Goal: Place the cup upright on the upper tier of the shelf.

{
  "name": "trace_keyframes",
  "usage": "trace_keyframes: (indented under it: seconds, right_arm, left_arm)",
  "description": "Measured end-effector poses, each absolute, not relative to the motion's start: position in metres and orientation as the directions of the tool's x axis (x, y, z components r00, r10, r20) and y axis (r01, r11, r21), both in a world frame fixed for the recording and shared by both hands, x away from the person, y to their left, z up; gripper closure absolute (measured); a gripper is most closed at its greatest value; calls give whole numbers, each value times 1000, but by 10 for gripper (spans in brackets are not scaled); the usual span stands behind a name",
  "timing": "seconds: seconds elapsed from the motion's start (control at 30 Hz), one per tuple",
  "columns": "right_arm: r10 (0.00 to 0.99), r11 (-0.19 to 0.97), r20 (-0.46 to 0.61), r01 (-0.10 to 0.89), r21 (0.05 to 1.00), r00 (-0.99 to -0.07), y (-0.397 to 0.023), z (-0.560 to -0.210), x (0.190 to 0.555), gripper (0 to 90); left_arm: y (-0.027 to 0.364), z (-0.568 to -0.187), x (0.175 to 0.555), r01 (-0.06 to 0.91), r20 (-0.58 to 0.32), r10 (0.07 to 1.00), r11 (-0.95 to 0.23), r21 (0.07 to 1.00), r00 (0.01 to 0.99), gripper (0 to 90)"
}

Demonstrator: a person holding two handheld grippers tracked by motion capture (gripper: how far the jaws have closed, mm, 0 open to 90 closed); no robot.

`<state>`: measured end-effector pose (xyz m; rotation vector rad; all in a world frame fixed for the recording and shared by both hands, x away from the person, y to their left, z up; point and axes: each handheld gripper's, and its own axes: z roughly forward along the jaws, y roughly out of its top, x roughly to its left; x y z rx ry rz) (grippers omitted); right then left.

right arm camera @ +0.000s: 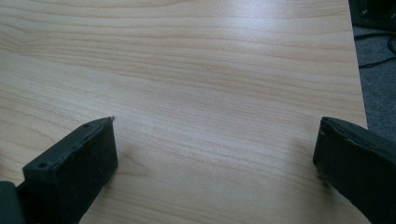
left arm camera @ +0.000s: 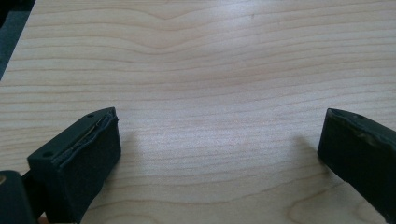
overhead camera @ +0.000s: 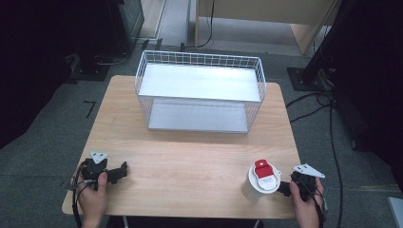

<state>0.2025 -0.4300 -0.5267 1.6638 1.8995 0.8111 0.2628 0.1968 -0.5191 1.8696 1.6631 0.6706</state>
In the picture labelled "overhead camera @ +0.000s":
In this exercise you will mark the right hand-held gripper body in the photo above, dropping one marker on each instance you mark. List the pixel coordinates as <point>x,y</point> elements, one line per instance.
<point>304,181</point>

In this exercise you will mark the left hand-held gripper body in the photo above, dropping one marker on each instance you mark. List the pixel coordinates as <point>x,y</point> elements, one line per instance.
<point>93,167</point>

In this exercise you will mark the white cup with red lid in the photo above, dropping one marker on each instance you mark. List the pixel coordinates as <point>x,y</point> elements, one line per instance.
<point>261,180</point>

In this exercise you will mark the person's right hand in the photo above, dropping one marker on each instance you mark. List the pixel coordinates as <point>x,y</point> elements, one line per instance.
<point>304,209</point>

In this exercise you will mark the person's left hand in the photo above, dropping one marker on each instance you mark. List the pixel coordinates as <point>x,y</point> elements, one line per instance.
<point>92,199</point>

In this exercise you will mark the pale grey box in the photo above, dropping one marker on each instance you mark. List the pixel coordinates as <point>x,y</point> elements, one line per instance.
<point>396,212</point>

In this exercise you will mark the black floor plate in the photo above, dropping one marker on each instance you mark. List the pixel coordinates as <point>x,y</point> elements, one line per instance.
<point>90,68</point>

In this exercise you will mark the dark cabinet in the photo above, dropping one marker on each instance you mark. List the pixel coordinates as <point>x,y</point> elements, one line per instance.
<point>126,25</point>

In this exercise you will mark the light wooden furniture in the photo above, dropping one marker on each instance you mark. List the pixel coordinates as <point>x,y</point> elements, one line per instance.
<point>269,12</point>

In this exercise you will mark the black stand with base plate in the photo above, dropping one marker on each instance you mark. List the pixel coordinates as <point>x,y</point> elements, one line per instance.
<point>312,74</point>

